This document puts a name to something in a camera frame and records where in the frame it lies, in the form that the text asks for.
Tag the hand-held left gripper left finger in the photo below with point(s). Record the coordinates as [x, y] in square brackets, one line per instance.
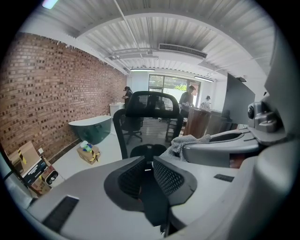
[127, 180]

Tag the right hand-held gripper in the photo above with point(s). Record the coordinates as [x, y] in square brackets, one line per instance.
[267, 117]

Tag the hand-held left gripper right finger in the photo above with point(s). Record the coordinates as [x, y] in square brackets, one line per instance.
[171, 178]

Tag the grey cloth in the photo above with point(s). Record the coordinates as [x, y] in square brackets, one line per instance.
[180, 143]

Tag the black mesh office chair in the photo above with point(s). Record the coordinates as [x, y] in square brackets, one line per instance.
[152, 114]

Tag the dark wooden cabinet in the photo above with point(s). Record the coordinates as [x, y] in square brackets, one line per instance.
[197, 122]

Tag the large dark display panel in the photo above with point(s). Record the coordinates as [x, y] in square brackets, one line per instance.
[236, 100]

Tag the taped cardboard box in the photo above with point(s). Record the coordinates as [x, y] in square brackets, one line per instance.
[87, 155]

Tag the wooden slatted shelf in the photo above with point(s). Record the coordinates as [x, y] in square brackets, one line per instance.
[172, 131]

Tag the green plastic packet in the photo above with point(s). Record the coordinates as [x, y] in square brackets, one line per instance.
[88, 148]

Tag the white paper roll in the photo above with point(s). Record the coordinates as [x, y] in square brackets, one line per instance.
[85, 143]

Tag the dark green bathtub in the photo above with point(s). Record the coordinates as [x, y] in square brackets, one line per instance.
[91, 131]

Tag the ceiling strip light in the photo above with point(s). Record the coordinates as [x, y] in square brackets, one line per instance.
[204, 79]
[142, 69]

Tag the white cabinet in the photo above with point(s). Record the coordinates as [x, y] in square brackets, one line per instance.
[116, 109]

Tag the white waste bin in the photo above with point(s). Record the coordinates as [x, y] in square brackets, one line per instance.
[50, 177]

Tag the brown printed carton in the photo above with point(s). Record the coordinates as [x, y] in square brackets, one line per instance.
[41, 186]

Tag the black printed carton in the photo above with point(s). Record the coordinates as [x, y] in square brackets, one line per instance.
[35, 173]

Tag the ceiling air vent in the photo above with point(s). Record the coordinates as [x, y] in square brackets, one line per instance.
[182, 50]

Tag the flat cardboard with striped tape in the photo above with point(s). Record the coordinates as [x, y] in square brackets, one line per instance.
[23, 154]

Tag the glass window wall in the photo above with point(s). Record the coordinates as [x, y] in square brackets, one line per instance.
[173, 84]

